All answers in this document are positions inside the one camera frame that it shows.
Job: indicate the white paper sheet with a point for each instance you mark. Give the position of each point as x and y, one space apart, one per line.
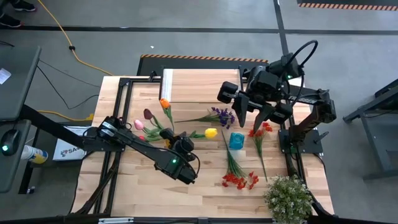
3 75

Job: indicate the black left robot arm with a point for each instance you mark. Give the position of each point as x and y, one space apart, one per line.
140 146

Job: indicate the black mat with hazard stripe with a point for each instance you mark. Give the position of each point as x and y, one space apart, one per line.
342 3
149 67

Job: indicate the grey metal stand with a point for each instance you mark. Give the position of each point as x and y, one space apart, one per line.
372 141

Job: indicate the blue glass vase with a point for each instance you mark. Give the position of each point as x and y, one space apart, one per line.
236 141

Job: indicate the small red flower sprig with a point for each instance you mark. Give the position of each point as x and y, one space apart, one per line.
259 133

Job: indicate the dark grey desk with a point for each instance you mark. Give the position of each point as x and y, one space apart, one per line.
17 87

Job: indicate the orange artificial tulip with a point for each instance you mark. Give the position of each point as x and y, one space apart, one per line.
165 103

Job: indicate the yellow artificial tulip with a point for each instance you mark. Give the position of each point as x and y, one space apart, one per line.
211 133

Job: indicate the green bush with white blossoms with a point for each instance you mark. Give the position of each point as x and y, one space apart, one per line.
287 199

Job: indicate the white and yellow spray can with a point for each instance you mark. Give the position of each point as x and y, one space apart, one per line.
34 154

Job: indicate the silver metal bracket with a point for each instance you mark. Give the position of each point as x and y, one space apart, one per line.
116 220

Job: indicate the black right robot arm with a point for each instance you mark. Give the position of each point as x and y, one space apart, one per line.
317 109

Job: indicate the black computer mouse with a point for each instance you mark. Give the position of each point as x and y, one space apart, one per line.
9 141

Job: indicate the yellow glass vase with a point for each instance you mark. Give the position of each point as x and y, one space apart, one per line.
168 143

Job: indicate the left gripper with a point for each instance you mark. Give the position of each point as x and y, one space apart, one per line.
183 144

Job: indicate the white box with logo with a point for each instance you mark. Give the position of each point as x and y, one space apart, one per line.
66 151

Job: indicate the purple artificial flower bunch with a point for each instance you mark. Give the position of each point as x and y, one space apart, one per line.
224 116

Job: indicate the pink artificial tulip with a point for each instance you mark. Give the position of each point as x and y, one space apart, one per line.
138 124

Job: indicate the person's shoe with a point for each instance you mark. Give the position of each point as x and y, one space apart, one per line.
23 5
9 21

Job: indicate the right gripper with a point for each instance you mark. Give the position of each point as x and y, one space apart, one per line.
264 87

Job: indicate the maroon artificial tulip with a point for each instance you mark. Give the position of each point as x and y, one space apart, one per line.
148 114

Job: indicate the wooden shelf with black frame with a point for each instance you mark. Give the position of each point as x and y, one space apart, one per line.
202 85

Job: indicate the black metal beam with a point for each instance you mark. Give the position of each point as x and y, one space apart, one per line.
53 127

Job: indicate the large red flower bunch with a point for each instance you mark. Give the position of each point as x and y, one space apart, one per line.
231 178

